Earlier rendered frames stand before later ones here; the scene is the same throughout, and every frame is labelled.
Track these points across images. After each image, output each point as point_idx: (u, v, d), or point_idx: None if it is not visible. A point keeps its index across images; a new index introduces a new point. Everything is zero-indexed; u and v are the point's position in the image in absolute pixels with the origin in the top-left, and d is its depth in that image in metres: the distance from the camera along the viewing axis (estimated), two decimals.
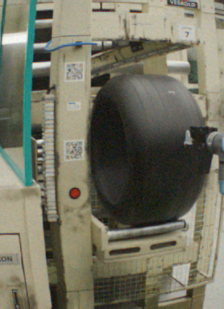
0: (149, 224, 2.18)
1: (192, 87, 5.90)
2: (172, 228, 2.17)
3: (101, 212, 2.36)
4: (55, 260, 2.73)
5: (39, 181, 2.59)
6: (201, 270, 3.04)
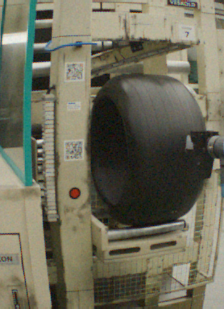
0: (153, 231, 2.14)
1: (192, 87, 5.90)
2: None
3: None
4: (55, 260, 2.73)
5: (39, 181, 2.59)
6: (201, 270, 3.04)
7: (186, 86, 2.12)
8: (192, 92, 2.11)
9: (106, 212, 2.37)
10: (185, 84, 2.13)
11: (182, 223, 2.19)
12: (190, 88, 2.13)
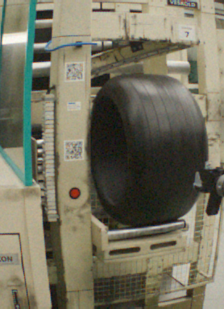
0: (151, 234, 2.16)
1: (192, 87, 5.90)
2: None
3: (100, 209, 2.37)
4: (55, 260, 2.73)
5: (39, 181, 2.59)
6: (201, 270, 3.04)
7: (205, 166, 2.03)
8: None
9: None
10: (206, 162, 2.02)
11: (182, 228, 2.19)
12: (209, 165, 2.04)
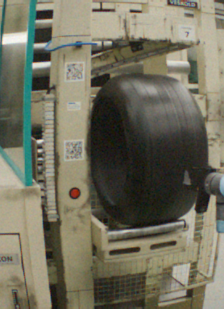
0: None
1: (192, 87, 5.90)
2: (172, 225, 2.17)
3: (101, 211, 2.37)
4: (55, 260, 2.73)
5: (39, 181, 2.59)
6: (201, 270, 3.04)
7: None
8: None
9: None
10: None
11: None
12: None
